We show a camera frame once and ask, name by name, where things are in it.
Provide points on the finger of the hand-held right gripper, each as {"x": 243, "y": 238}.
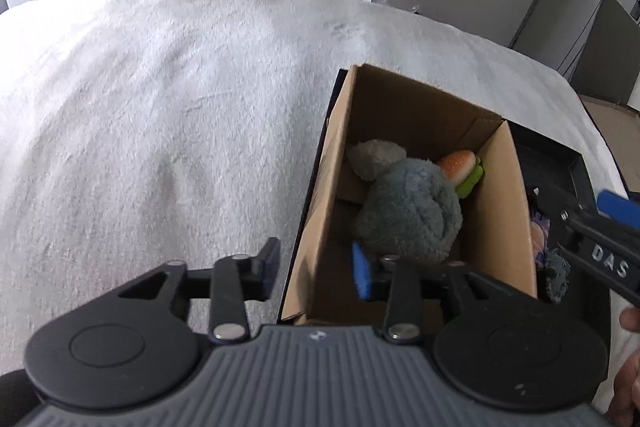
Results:
{"x": 619, "y": 206}
{"x": 555, "y": 201}

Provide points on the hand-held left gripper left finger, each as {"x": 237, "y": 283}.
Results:
{"x": 270, "y": 264}

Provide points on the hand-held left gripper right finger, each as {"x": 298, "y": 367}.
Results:
{"x": 361, "y": 269}

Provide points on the pink purple soft packet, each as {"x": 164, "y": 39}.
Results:
{"x": 539, "y": 239}

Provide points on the black tray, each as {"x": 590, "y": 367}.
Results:
{"x": 545, "y": 157}

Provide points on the small grey-green cloth toy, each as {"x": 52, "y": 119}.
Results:
{"x": 557, "y": 277}

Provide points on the brown cardboard box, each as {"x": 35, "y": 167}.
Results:
{"x": 505, "y": 232}

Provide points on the fluffy blue plush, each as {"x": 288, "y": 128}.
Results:
{"x": 405, "y": 207}

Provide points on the burger toy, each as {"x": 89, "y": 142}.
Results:
{"x": 457, "y": 163}

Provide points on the person's right hand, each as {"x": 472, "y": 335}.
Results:
{"x": 627, "y": 392}

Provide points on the grey upright panel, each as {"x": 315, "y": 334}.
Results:
{"x": 610, "y": 57}

